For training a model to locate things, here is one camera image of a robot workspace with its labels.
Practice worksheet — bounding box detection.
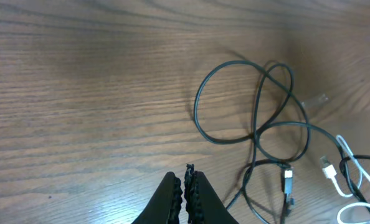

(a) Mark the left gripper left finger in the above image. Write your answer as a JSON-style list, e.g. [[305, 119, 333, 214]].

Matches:
[[132, 172, 183, 224]]

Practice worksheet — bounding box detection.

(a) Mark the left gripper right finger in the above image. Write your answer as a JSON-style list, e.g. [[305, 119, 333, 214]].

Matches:
[[184, 164, 238, 224]]

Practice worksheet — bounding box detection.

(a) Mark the black usb cable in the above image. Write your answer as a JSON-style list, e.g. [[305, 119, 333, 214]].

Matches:
[[192, 60, 370, 224]]

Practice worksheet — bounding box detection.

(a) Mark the white usb cable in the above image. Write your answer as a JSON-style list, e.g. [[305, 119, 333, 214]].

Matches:
[[319, 134, 370, 224]]

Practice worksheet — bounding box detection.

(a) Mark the clear tape piece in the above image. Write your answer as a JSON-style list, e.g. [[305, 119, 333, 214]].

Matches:
[[301, 93, 329, 109]]

